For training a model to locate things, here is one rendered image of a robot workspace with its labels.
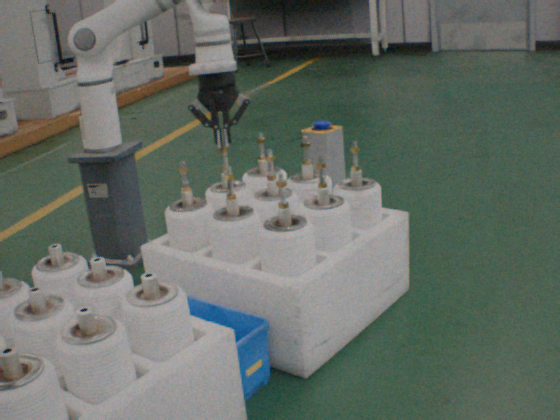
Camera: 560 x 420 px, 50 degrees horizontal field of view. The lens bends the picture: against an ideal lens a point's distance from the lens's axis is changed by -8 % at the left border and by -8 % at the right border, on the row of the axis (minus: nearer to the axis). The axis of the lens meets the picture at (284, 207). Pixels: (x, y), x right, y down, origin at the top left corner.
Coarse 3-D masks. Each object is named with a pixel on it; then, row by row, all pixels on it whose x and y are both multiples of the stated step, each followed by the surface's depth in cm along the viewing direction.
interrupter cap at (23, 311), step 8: (48, 296) 89; (56, 296) 88; (24, 304) 87; (48, 304) 87; (56, 304) 86; (64, 304) 86; (16, 312) 84; (24, 312) 84; (32, 312) 85; (40, 312) 84; (48, 312) 84; (56, 312) 84; (24, 320) 82; (32, 320) 82
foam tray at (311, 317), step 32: (384, 224) 125; (160, 256) 122; (192, 256) 118; (320, 256) 114; (352, 256) 115; (384, 256) 125; (192, 288) 119; (224, 288) 113; (256, 288) 108; (288, 288) 104; (320, 288) 107; (352, 288) 116; (384, 288) 127; (288, 320) 106; (320, 320) 109; (352, 320) 118; (288, 352) 109; (320, 352) 111
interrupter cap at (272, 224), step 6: (276, 216) 113; (294, 216) 112; (300, 216) 112; (264, 222) 111; (270, 222) 111; (276, 222) 111; (294, 222) 110; (300, 222) 109; (306, 222) 109; (270, 228) 108; (276, 228) 108; (282, 228) 107; (288, 228) 107; (294, 228) 107
